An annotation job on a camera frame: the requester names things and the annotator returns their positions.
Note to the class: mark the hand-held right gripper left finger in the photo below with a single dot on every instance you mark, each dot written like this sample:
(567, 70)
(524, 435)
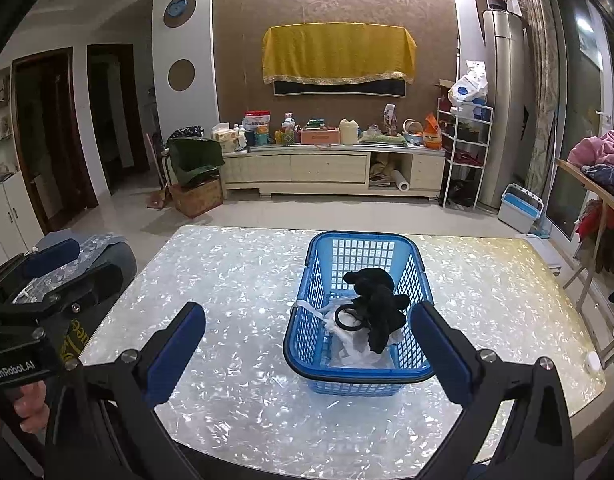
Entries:
(182, 340)

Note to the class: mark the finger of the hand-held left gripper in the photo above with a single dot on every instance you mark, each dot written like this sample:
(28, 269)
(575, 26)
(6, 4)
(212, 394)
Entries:
(52, 256)
(94, 285)

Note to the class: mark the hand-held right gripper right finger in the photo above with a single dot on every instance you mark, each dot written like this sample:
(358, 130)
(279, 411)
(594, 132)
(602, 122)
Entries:
(437, 345)

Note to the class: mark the black plush toy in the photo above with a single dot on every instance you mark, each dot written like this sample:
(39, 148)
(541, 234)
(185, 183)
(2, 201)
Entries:
(377, 305)

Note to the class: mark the long white mesh cloth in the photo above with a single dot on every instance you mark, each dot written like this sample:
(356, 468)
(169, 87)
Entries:
(352, 352)

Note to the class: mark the blue plastic basket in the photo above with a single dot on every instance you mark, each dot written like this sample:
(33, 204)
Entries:
(359, 235)

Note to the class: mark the person's left hand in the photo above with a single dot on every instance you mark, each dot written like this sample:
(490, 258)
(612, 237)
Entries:
(29, 402)

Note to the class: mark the dark cloth with yellow print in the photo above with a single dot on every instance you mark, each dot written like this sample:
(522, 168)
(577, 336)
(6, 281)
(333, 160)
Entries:
(94, 330)

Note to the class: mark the white cupboard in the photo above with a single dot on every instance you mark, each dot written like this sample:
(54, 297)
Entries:
(12, 210)

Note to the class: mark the broom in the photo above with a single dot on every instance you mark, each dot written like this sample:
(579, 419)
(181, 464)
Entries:
(156, 200)

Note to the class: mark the cardboard box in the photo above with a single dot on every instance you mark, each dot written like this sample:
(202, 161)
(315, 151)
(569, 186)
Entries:
(197, 197)

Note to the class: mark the blue and white mop bucket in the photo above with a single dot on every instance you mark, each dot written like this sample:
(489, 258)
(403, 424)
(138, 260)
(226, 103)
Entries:
(517, 212)

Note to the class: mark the small white round object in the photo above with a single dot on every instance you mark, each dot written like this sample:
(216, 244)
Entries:
(593, 361)

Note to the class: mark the dark green bag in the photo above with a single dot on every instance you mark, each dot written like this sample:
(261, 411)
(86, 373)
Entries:
(194, 157)

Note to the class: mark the white paper roll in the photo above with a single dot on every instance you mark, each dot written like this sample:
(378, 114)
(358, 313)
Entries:
(400, 181)

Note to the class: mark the white metal rack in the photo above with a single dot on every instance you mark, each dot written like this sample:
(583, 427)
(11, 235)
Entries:
(467, 160)

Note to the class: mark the red clothing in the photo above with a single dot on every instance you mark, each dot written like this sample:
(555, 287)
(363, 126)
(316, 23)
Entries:
(594, 230)

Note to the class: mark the tissue box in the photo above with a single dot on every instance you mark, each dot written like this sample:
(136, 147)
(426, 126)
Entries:
(224, 136)

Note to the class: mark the cream television cabinet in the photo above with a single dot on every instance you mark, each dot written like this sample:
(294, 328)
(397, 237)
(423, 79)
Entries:
(327, 167)

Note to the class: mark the orange bag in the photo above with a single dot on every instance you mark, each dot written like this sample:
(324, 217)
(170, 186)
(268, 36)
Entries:
(432, 135)

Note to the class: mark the green cushion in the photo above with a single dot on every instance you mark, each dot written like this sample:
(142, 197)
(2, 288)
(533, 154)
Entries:
(382, 137)

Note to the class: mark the wooden folding table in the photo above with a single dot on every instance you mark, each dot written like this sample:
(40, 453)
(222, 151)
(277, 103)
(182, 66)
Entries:
(587, 177)

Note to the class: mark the brown snack bag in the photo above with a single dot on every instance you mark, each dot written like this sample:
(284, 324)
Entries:
(390, 120)

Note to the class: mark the cream plastic jug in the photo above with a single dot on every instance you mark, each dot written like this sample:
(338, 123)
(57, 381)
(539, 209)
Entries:
(348, 132)

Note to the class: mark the white bag with red label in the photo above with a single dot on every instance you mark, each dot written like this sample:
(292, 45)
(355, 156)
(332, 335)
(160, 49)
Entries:
(257, 121)

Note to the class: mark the pink box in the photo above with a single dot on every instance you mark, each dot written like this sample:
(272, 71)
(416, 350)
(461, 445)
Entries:
(319, 136)

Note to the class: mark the dark blue clothing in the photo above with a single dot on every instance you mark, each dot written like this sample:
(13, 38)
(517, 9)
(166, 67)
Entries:
(607, 175)

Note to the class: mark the standing air conditioner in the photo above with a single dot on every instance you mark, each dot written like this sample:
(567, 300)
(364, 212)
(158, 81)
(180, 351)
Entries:
(504, 100)

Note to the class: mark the pink clothing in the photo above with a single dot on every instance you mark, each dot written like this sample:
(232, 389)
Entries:
(597, 147)

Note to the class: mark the white plastic bag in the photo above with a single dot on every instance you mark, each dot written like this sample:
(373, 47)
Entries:
(467, 90)

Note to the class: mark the patterned curtain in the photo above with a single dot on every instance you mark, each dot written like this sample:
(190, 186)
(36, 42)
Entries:
(537, 85)

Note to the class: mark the round niche with blue plate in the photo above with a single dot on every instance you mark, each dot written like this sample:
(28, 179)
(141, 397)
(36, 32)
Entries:
(178, 7)

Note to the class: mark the yellow cloth cover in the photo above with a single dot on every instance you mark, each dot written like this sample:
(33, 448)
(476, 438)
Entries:
(337, 50)

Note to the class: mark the dark wooden door frame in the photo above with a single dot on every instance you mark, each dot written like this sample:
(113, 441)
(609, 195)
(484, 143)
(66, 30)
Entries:
(77, 130)
(139, 105)

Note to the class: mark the wall television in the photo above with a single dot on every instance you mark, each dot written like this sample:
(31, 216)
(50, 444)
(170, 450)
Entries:
(337, 87)

